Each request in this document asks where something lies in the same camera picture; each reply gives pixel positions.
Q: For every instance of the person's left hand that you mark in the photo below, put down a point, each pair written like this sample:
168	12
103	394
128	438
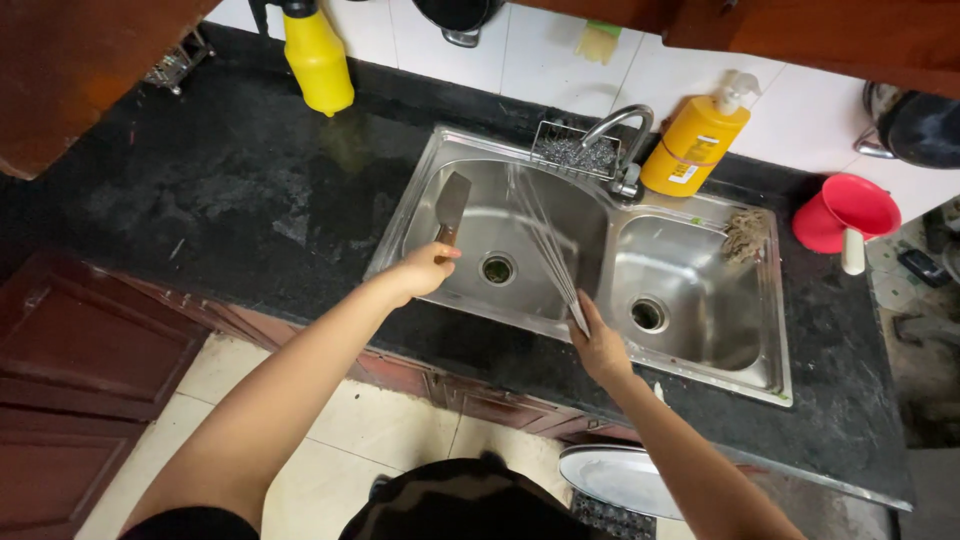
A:
421	274

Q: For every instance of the person's right hand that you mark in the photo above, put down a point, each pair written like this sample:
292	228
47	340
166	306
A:
604	352

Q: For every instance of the person's left fingers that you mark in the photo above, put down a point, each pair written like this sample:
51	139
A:
447	253

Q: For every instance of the steel wool scrubber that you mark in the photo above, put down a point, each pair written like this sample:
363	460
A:
574	154

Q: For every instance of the chrome faucet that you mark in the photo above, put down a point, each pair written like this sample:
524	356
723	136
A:
619	115

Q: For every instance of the yellow spray bottle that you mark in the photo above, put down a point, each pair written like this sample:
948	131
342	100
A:
319	64

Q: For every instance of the black hanging pan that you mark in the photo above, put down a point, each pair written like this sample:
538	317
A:
457	13

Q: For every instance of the person's black clothing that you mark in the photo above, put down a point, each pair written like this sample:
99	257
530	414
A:
457	502

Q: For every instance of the green and yellow sponge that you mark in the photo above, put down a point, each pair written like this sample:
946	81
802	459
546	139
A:
598	43

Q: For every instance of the stainless steel double sink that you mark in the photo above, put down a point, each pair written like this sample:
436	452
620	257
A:
697	315

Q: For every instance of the yellow pump soap bottle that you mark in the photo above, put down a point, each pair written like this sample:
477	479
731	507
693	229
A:
694	146

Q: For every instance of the white oval plate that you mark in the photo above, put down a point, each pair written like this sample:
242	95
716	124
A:
619	476

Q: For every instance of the brown fibre scrubber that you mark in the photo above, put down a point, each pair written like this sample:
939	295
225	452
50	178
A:
744	236

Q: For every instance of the dark patterned floor mat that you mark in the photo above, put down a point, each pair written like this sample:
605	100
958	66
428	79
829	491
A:
611	519

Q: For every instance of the brown wooden base cabinet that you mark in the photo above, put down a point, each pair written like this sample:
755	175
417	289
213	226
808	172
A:
82	375

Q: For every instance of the dark metal pot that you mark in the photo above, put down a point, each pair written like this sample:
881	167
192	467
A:
922	127

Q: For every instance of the brown wooden wall cabinet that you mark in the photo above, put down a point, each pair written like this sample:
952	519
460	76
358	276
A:
75	67
810	34

